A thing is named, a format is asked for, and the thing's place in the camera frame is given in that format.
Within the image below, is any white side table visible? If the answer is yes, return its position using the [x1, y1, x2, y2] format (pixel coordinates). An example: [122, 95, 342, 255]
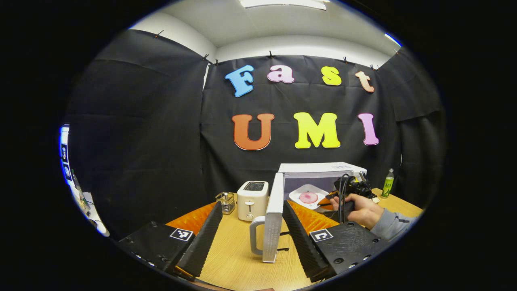
[71, 182, 110, 237]

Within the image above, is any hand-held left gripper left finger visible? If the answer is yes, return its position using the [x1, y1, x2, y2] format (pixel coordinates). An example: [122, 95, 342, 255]
[116, 200, 224, 279]

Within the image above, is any white plate with pink food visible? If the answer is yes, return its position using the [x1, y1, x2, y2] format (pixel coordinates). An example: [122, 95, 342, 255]
[289, 184, 330, 210]

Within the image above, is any long ceiling light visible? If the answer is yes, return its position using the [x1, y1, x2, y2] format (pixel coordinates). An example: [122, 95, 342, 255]
[239, 0, 328, 11]

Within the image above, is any white toaster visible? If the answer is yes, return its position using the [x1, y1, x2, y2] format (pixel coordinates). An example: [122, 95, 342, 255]
[237, 181, 269, 222]

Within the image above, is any green drink bottle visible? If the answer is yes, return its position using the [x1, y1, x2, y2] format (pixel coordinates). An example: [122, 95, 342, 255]
[381, 169, 395, 198]

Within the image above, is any white microwave oven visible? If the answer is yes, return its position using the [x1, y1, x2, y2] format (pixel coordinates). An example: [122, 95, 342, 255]
[249, 162, 368, 264]

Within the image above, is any black backdrop cloth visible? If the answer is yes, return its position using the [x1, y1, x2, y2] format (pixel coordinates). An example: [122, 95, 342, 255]
[65, 29, 447, 239]

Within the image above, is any wire utensil holder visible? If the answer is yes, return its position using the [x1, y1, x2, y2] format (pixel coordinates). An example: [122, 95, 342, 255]
[215, 192, 235, 215]

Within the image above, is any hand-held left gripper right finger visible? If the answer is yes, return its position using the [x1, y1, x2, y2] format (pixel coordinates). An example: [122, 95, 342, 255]
[282, 199, 391, 283]

